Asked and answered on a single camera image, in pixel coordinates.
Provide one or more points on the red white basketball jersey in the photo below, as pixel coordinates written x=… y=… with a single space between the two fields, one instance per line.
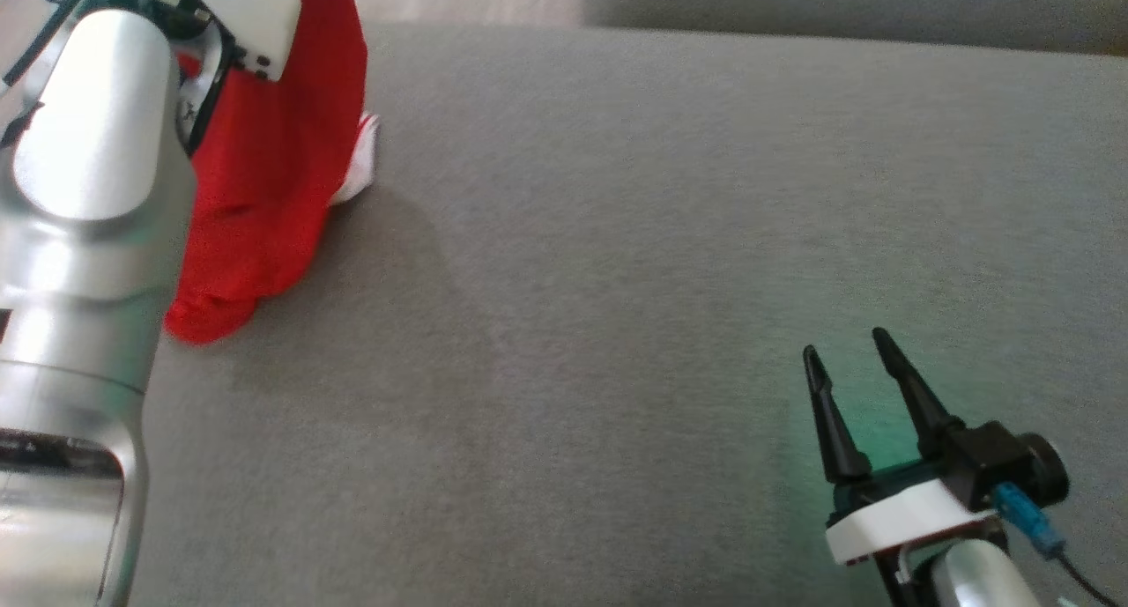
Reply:
x=264 y=193

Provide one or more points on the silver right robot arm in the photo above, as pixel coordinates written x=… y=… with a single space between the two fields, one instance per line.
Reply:
x=978 y=581

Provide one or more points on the grey sofa back cushion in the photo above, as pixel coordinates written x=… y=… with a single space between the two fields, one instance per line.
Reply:
x=846 y=3

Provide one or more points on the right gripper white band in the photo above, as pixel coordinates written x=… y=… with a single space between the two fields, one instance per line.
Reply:
x=899 y=519

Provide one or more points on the grey fabric sofa seat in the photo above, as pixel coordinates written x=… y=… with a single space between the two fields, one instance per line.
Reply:
x=617 y=281

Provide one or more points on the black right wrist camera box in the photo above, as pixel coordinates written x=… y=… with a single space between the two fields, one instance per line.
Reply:
x=996 y=462

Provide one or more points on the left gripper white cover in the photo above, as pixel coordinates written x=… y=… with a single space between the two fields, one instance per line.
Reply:
x=247 y=12

